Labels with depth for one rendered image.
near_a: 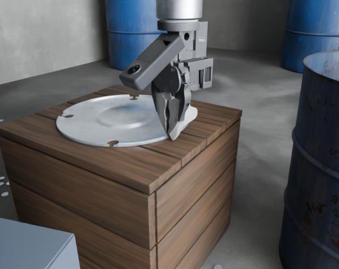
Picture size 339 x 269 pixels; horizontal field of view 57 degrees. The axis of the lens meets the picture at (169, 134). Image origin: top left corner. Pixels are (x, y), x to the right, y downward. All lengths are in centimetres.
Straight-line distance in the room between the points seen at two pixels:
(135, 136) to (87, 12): 242
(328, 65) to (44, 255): 74
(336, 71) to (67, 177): 66
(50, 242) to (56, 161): 37
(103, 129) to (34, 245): 43
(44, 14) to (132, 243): 230
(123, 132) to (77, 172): 13
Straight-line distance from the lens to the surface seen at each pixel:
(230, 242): 90
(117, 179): 51
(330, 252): 70
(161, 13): 52
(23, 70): 261
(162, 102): 57
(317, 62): 81
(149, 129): 64
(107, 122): 67
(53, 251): 24
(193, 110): 59
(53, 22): 274
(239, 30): 356
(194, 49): 56
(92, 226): 63
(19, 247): 25
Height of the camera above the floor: 61
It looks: 25 degrees down
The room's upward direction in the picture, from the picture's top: straight up
